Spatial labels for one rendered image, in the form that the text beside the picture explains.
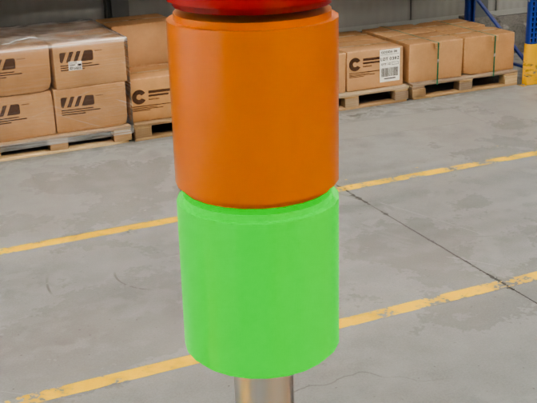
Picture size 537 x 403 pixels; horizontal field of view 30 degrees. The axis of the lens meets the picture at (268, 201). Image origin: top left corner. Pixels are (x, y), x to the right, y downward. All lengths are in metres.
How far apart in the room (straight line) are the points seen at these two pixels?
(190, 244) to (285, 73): 0.06
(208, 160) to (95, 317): 5.03
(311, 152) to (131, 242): 5.94
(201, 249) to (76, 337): 4.84
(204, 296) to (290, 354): 0.03
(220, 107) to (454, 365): 4.52
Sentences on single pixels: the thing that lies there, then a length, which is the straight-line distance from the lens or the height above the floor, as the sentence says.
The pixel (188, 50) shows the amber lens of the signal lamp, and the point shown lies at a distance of 0.28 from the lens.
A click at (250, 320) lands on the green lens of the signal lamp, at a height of 2.18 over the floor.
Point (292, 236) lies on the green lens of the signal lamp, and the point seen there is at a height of 2.21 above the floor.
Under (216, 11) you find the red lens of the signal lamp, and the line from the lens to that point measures 0.27.
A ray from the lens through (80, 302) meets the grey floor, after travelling 5.49.
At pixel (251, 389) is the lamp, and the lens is 0.33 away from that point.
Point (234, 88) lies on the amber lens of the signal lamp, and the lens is 0.27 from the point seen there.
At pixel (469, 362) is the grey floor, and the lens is 4.81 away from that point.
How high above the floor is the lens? 2.32
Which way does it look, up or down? 20 degrees down
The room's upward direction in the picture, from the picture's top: 2 degrees counter-clockwise
